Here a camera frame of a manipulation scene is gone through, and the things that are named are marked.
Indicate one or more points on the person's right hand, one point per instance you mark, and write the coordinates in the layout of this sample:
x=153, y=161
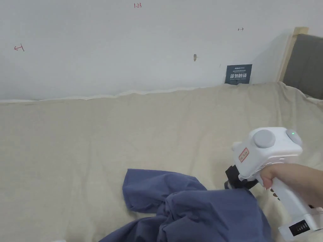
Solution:
x=273, y=174

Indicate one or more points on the bed with beige sheet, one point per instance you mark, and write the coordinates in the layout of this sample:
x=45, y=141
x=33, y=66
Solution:
x=101, y=141

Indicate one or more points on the grey padded headboard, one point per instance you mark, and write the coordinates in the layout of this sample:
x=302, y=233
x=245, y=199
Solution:
x=306, y=65

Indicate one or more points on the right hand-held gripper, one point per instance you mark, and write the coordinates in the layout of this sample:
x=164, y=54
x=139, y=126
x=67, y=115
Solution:
x=262, y=156

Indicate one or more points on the dark blue sign card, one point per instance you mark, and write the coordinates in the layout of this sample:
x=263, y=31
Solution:
x=238, y=73

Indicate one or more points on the dark blue shirt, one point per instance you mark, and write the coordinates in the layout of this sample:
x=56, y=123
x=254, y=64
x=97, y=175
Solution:
x=191, y=214

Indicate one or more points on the person's right forearm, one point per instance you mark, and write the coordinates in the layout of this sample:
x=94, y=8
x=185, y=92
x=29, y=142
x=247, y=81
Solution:
x=310, y=184

